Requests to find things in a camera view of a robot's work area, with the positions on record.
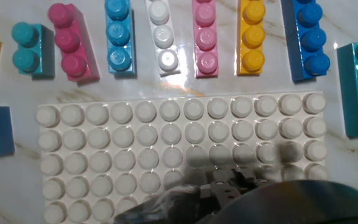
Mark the yellow four-stud block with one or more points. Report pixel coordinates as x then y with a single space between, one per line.
250 37

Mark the white four-stud block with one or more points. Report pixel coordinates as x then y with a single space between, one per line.
163 37

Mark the light blue three-stud block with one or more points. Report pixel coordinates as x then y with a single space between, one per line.
118 34

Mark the pink four-stud block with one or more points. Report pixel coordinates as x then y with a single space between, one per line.
205 40

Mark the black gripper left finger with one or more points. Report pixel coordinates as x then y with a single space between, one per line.
222 186

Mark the magenta three-stud block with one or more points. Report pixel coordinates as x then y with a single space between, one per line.
70 43

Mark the teal two-stud block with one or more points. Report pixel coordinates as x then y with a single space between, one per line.
33 49

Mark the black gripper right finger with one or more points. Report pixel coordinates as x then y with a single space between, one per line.
256 180

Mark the blue four-stud block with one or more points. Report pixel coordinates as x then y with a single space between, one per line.
297 46

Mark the marble pattern board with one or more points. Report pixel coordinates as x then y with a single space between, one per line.
11 186

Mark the white studded baseplate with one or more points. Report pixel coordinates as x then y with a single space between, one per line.
104 140

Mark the teal four-stud block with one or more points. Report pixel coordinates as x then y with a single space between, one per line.
353 93

